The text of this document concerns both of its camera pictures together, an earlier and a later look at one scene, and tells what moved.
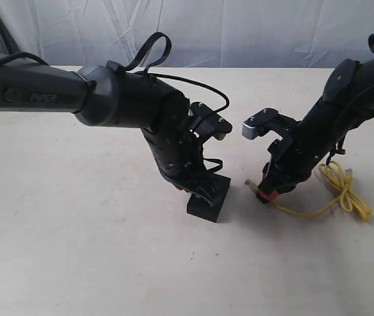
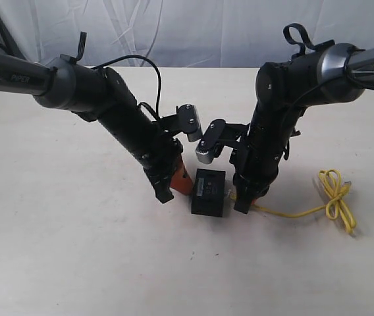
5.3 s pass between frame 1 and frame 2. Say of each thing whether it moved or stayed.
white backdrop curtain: stayed
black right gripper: moved
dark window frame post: stayed
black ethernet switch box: moved
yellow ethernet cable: moved
